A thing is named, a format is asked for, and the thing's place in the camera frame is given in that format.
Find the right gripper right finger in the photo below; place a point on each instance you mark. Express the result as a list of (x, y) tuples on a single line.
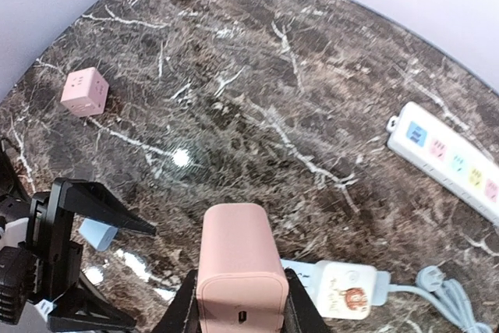
[(301, 315)]

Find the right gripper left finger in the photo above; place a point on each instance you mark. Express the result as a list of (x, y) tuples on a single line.
[(182, 315)]

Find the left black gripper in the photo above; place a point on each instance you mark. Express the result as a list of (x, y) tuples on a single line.
[(56, 275)]

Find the blue plug adapter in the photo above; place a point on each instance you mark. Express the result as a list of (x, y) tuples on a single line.
[(99, 235)]

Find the white cube socket adapter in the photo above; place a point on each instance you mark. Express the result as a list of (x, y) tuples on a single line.
[(352, 306)]

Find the pink plug adapter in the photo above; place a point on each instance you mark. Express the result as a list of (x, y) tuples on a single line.
[(241, 284)]

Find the pink cube socket adapter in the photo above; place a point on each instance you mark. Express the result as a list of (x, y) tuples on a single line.
[(85, 92)]

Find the white colourful power strip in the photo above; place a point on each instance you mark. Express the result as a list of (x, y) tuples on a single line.
[(447, 157)]

